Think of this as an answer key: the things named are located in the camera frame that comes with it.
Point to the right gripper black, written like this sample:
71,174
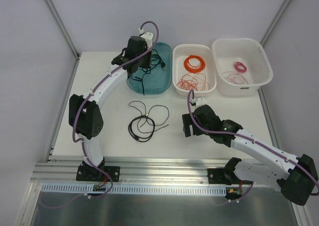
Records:
187,124

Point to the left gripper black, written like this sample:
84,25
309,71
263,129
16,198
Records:
140,64

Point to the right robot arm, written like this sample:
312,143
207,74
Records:
295,177

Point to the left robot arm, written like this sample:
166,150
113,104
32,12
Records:
85,116

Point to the teal plastic tray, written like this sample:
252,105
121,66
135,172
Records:
157,79

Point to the white perforated basket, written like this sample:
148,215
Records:
193,68

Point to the white deep plastic tub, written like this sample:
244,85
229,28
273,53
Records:
242,66

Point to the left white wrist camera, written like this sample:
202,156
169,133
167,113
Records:
145,40

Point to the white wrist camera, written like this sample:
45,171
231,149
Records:
145,40
197,102

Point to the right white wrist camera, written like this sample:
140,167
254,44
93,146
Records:
197,102

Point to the aluminium mounting rail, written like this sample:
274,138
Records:
140,171

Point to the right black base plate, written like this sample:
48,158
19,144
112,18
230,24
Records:
218,176

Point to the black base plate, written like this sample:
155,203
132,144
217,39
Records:
86,173
218,176

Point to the left aluminium frame post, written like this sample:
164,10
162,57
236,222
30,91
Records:
62,28

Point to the aluminium frame post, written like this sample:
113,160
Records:
62,28
275,21

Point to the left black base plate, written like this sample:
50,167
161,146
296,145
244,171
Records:
86,173

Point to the white slotted cable duct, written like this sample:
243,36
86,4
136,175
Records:
135,189

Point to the right aluminium frame post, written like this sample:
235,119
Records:
275,21

